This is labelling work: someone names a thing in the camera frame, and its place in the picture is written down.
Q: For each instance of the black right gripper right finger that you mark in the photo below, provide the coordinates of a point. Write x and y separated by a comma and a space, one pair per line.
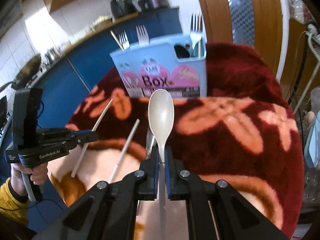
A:
177, 187

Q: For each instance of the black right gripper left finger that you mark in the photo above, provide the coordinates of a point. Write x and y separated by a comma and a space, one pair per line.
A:
149, 183

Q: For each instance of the white chopstick short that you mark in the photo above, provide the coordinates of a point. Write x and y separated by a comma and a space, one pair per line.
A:
123, 151

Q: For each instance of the steel knife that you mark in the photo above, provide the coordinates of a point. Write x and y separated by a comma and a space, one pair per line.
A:
150, 142

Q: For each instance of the cream plastic spoon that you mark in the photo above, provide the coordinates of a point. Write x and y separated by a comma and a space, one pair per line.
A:
161, 120

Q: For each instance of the beige wooden chopstick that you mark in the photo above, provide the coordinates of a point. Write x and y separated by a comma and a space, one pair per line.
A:
117, 40

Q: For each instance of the steel fork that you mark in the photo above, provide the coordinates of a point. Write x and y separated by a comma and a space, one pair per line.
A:
124, 40
196, 33

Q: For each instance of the black plastic spoon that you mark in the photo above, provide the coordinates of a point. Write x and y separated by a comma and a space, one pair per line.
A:
181, 52

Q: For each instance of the white plastic fork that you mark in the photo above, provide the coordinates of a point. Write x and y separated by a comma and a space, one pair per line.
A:
142, 34

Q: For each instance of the yellow sleeve left forearm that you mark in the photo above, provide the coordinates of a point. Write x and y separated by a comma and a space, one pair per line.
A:
13, 206

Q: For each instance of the black wok pan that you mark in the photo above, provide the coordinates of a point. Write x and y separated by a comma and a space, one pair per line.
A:
25, 74

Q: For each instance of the red floral blanket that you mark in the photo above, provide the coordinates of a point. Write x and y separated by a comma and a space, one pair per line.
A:
243, 132

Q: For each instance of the steel kettle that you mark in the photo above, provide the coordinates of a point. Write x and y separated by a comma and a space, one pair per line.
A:
52, 55

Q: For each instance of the light blue utensil holder box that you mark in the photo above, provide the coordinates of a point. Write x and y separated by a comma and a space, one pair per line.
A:
146, 69

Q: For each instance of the light blue tray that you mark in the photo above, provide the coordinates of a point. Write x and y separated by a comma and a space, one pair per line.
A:
311, 150

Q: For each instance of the black air fryer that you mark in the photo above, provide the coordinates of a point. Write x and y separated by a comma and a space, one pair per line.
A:
122, 8

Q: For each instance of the black rice cooker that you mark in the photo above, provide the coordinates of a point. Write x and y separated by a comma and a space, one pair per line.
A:
149, 5

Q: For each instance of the wooden door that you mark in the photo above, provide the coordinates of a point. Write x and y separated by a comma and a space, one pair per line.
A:
261, 24

